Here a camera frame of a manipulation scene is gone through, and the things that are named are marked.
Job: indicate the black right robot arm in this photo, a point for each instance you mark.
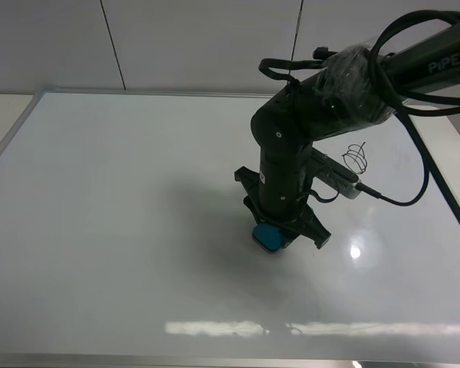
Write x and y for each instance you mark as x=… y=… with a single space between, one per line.
x=335 y=93

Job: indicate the blue whiteboard eraser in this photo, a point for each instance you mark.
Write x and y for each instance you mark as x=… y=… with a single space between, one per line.
x=267 y=236

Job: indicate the black marker scribble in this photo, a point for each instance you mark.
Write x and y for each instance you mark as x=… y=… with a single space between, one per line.
x=355 y=158

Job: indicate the whiteboard with aluminium frame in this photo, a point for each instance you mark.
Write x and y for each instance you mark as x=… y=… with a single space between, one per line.
x=124 y=236

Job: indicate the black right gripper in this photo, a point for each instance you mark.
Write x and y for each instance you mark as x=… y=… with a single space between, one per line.
x=277 y=194

